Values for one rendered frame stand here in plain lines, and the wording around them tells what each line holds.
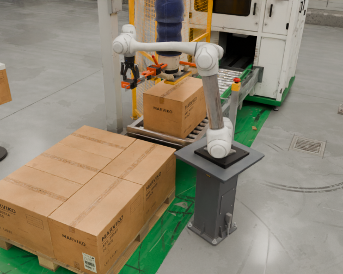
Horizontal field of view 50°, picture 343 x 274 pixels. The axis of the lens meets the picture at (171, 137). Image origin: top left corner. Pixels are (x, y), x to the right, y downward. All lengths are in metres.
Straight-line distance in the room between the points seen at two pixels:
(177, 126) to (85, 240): 1.34
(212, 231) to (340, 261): 1.01
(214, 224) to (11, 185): 1.60
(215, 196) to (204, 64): 1.09
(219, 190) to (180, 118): 0.79
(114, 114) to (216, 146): 2.24
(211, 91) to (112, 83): 2.11
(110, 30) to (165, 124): 1.32
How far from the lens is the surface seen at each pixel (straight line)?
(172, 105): 3.25
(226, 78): 4.96
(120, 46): 2.42
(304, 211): 3.67
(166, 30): 3.05
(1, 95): 4.20
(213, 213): 3.01
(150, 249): 3.10
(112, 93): 4.39
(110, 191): 2.79
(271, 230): 3.39
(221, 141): 2.48
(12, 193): 2.95
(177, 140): 3.30
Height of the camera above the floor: 2.23
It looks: 29 degrees down
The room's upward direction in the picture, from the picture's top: 1 degrees clockwise
